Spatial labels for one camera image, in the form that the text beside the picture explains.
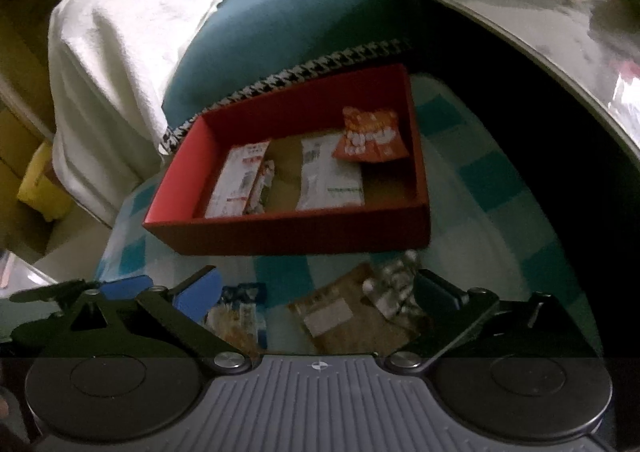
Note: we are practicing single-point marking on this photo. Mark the blue white checked cloth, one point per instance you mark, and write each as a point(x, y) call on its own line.
point(500, 232)

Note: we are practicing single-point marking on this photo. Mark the houndstooth trimmed cushion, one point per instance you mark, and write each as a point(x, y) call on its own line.
point(280, 77)

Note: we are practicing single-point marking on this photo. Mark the white green label snack packet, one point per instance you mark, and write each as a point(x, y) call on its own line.
point(330, 177)

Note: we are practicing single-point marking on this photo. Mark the red white snack bar packet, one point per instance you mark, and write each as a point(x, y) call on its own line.
point(232, 182)

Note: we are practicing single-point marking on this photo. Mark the dark glass top table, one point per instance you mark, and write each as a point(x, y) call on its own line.
point(550, 17)

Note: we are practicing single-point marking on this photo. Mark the brown white label snack packet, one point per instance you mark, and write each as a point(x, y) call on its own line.
point(345, 332)

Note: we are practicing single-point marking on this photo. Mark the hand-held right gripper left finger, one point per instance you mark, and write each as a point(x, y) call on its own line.
point(200, 289)

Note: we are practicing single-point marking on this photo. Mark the silver and brown snack packet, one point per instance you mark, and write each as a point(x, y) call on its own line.
point(392, 289)

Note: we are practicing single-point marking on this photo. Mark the blue print snack packet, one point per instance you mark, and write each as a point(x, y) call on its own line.
point(240, 317)

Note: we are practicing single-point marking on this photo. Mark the wooden cabinet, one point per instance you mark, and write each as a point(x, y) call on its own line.
point(30, 7)

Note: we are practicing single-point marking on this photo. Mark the red cardboard box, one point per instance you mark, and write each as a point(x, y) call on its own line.
point(300, 232)

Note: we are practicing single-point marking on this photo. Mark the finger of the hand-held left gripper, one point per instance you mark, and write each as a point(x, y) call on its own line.
point(125, 288)

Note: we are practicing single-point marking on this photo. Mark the orange red snack packet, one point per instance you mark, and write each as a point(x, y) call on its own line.
point(370, 132)

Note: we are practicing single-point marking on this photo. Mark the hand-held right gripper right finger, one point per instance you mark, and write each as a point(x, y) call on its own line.
point(435, 292)

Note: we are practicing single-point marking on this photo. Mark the white blanket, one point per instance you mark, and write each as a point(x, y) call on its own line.
point(125, 57)

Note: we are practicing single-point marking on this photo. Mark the yellow bag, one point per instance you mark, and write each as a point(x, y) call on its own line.
point(42, 187)

